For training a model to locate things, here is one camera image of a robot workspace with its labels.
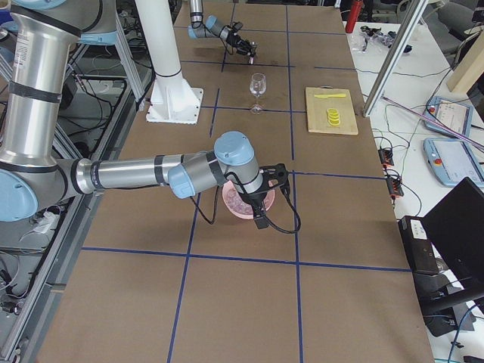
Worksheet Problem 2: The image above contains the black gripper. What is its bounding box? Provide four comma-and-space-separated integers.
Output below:
226, 32, 258, 57
240, 190, 269, 229

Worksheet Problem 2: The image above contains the pile of clear ice cubes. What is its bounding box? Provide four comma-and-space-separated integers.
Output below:
225, 189, 250, 214

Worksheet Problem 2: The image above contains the clear wine glass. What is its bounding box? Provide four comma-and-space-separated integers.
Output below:
250, 73, 266, 114

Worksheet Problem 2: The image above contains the pink bowl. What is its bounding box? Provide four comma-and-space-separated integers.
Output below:
222, 181, 253, 219

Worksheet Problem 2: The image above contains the yellow plastic knife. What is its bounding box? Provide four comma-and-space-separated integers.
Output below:
313, 93, 347, 99

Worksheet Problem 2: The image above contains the bamboo cutting board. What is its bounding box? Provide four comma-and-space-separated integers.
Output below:
305, 87, 358, 135

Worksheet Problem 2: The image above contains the red cylinder bottle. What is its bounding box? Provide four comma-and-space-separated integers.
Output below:
345, 0, 364, 34

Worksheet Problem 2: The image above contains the black box device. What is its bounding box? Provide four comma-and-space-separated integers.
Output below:
398, 216, 439, 276

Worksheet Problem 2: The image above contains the blue teach pendant near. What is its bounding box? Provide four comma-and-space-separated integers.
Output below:
423, 138, 483, 188

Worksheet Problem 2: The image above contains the blue teach pendant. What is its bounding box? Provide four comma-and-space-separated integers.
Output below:
423, 96, 473, 136
423, 138, 483, 188

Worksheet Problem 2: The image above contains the black monitor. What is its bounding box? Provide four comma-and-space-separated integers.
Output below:
422, 177, 483, 283

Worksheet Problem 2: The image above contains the blue teach pendant far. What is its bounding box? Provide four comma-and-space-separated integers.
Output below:
423, 96, 473, 136

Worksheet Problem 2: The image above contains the white pink rod tool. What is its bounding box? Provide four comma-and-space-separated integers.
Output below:
381, 96, 484, 151

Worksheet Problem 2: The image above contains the blue plastic bin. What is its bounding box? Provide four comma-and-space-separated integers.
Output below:
0, 0, 18, 33

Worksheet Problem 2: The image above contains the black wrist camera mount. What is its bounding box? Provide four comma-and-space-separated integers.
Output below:
260, 163, 290, 197

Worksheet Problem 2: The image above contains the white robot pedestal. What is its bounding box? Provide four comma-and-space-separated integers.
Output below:
135, 0, 203, 125

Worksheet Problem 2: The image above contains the aluminium frame post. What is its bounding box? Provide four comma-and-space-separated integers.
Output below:
362, 0, 428, 117

